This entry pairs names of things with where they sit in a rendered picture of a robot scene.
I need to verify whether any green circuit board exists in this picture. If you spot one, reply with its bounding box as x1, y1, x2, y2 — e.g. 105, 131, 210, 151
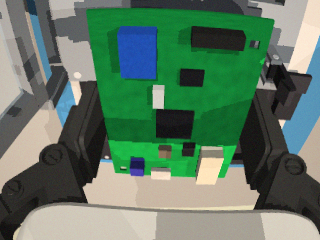
86, 8, 275, 184

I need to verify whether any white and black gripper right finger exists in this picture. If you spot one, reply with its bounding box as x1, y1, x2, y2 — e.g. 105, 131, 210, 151
239, 88, 320, 234

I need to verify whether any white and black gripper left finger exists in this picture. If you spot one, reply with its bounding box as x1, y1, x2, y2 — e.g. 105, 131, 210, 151
0, 81, 107, 240

